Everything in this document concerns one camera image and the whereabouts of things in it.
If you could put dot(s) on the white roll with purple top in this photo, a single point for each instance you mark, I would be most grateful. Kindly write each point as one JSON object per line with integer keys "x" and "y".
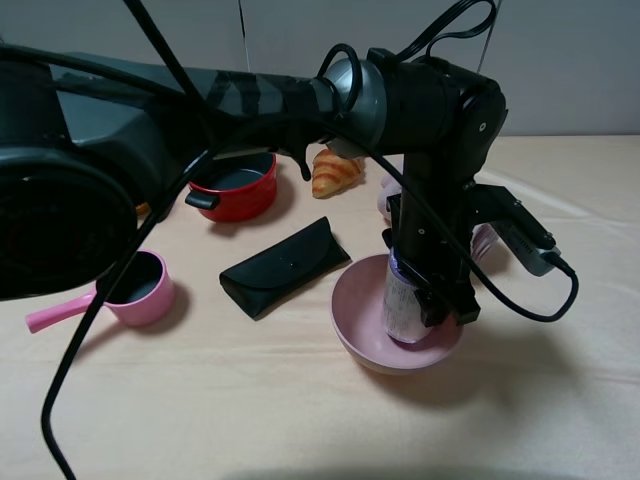
{"x": 402, "y": 314}

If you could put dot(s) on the red pot with black handles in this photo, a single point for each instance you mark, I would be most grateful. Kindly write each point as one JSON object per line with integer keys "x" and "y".
{"x": 235, "y": 189}

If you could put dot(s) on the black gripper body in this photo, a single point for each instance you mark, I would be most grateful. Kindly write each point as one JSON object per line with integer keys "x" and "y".
{"x": 433, "y": 200}

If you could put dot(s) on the pink saucepan with handle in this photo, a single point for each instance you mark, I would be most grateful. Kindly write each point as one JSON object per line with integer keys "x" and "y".
{"x": 143, "y": 295}

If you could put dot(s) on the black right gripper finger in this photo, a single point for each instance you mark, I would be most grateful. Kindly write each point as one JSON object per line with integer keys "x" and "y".
{"x": 425, "y": 300}

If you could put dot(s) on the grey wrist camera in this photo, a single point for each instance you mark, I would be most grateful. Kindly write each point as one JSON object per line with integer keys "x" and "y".
{"x": 527, "y": 239}

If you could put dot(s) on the rolled pink towel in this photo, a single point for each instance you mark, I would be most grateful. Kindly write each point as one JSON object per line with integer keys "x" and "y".
{"x": 483, "y": 236}

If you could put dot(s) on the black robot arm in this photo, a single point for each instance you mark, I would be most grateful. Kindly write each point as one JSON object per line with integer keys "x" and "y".
{"x": 83, "y": 143}

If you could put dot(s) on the black glasses case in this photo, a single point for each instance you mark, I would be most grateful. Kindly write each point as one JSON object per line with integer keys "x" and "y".
{"x": 259, "y": 282}

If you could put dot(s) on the pink plastic bowl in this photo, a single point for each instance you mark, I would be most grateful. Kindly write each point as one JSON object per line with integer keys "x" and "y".
{"x": 357, "y": 307}

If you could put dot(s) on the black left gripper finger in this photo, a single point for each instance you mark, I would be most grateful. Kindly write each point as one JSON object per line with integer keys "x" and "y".
{"x": 462, "y": 299}

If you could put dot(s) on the yellow tin can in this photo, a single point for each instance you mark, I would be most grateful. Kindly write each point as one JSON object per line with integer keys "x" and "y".
{"x": 142, "y": 209}

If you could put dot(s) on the croissant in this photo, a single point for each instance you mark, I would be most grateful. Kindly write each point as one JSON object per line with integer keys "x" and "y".
{"x": 332, "y": 174}

